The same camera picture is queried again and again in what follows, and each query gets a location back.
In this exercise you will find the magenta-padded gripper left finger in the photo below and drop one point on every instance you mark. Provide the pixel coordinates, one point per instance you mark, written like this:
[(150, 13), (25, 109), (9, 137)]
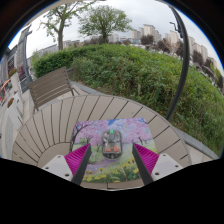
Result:
[(77, 158)]

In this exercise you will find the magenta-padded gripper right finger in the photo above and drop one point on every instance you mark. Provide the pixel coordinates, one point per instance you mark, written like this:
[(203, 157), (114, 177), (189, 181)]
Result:
[(146, 159)]

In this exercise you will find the transparent computer mouse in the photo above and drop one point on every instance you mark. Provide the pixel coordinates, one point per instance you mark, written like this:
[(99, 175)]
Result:
[(112, 145)]

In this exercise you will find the flower print mouse pad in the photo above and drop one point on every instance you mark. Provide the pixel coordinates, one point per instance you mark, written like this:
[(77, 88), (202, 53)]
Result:
[(133, 131)]

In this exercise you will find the low white flower planter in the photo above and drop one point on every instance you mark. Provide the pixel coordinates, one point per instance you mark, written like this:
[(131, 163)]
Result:
[(14, 115)]

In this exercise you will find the brown slatted patio chair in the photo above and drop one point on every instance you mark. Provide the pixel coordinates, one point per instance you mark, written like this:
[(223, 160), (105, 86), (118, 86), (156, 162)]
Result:
[(50, 86)]

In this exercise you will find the green hedge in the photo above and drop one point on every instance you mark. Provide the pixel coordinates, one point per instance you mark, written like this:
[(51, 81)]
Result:
[(133, 76)]

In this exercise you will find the tall white flower planter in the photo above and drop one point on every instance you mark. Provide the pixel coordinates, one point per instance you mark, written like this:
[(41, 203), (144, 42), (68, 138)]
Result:
[(14, 83)]

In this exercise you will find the grey shopfront building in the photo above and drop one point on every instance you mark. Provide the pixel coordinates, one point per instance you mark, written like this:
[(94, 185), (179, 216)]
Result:
[(8, 66)]

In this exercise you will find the grey sign pylon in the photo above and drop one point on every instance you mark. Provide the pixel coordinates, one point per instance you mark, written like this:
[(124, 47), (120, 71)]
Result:
[(22, 56)]

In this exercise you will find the thin sparse tree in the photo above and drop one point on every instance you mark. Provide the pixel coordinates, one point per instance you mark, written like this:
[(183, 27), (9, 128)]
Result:
[(60, 36)]

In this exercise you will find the distant apartment blocks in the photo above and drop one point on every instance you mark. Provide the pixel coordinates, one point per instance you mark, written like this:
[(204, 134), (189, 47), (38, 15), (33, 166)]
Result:
[(150, 31)]

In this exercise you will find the round leafy tree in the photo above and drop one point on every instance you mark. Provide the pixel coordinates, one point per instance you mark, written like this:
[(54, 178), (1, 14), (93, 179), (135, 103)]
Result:
[(104, 21)]

